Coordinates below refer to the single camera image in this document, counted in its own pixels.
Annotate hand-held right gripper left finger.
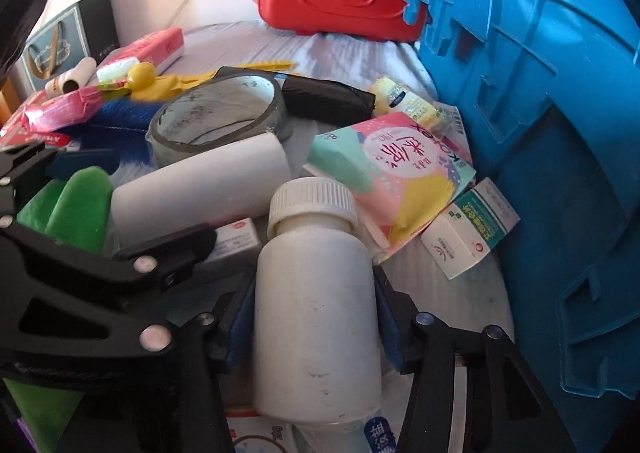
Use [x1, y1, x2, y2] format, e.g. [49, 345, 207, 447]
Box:
[82, 273, 257, 453]

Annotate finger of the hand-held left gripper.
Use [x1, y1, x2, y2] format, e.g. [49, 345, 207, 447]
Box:
[0, 140, 120, 229]
[0, 223, 217, 376]

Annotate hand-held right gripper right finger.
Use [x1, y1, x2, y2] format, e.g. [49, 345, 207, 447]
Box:
[372, 265, 576, 453]

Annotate large white plastic bottle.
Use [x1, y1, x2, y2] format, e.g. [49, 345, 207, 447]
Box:
[253, 177, 384, 427]

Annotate blue plastic crate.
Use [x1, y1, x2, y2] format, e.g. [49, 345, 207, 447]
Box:
[402, 0, 640, 402]

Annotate pink wet wipes pack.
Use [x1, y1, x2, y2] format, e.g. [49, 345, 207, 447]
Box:
[20, 83, 109, 134]

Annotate small white red box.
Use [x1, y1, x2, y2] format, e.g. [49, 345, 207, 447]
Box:
[204, 218, 262, 270]

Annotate white cardboard tube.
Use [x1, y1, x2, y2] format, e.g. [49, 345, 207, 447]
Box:
[44, 56, 98, 97]

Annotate green wet wipes pack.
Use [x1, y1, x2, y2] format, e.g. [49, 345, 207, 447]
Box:
[97, 58, 139, 84]

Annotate white blue packet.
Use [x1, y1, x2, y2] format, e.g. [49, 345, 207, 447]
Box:
[359, 415, 401, 453]

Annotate yellow duck clip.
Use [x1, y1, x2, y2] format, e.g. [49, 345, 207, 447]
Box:
[127, 58, 294, 100]

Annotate white packet red edge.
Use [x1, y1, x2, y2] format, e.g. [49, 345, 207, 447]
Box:
[224, 413, 297, 453]

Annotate white paper roll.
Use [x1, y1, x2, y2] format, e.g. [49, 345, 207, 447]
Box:
[110, 132, 294, 247]

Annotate white green medicine box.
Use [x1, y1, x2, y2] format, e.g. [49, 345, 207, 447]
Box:
[419, 178, 521, 281]

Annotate pink tissue pack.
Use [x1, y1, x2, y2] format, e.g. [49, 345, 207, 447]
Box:
[97, 28, 185, 74]

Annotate grey tape roll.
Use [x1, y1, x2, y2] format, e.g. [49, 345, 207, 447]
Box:
[147, 66, 289, 169]

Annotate colourful tissue packet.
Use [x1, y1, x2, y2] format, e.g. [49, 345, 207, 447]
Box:
[304, 112, 477, 250]

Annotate yellow white small pack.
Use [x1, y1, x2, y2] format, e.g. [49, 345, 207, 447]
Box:
[372, 76, 436, 122]

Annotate black bag roll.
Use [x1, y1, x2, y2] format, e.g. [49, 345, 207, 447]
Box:
[282, 75, 377, 124]

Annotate black gift box gold handle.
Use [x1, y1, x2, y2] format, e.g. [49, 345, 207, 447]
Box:
[22, 0, 121, 92]

